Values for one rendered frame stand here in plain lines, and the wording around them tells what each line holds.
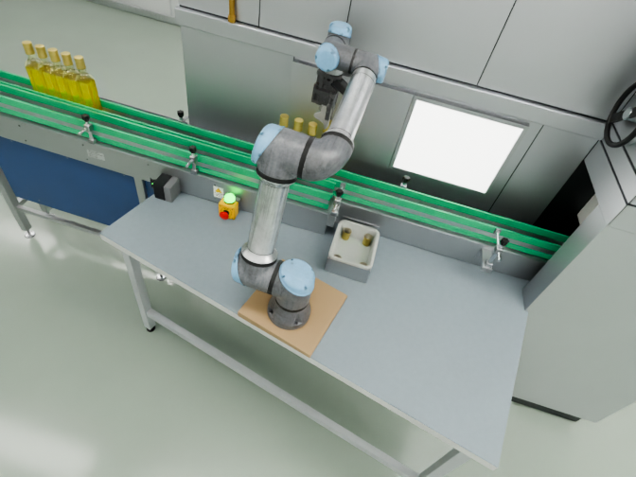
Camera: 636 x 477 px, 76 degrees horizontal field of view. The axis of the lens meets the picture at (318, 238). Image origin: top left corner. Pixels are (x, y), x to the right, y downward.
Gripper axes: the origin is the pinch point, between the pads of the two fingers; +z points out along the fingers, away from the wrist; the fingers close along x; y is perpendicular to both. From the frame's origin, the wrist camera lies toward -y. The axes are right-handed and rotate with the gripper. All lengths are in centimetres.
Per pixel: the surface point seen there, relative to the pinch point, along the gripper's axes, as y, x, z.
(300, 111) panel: 14.4, -11.3, 5.0
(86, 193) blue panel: 108, 17, 65
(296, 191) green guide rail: 4.9, 13.8, 25.0
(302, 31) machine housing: 18.4, -14.1, -24.4
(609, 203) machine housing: -96, 13, -10
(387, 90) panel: -17.3, -12.2, -13.3
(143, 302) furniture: 62, 48, 90
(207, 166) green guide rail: 43, 15, 26
